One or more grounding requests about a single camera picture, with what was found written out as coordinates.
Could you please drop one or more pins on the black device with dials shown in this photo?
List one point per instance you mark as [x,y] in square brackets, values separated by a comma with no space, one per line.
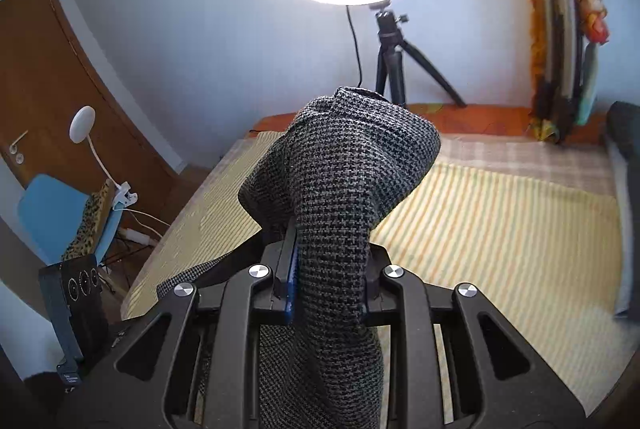
[71,291]

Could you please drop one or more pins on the light blue chair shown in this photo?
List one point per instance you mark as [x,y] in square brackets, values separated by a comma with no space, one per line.
[50,212]

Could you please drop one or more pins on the brown wooden door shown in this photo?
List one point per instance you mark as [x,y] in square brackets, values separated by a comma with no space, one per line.
[58,117]

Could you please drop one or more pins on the dark grey woven pants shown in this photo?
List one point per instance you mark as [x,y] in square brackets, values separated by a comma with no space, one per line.
[346,161]

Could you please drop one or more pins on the yellow striped bed sheet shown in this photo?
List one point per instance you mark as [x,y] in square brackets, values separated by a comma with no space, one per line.
[536,227]

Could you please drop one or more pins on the white power strip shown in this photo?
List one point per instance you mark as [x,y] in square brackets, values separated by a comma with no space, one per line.
[136,237]

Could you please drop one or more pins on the folded silver tripod stand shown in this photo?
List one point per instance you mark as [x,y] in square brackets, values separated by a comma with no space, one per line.
[560,88]

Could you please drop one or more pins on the black mini tripod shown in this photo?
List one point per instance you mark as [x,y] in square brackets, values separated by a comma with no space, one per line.
[390,67]

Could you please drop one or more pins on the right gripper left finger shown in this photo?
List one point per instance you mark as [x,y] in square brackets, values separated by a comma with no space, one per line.
[192,361]

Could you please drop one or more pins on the folded dark navy garment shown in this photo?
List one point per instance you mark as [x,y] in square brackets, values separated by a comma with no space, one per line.
[622,143]

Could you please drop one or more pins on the leopard print cloth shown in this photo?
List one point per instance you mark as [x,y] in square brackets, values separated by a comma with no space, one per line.
[93,220]

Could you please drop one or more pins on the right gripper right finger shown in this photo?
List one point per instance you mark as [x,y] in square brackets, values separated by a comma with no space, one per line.
[456,361]

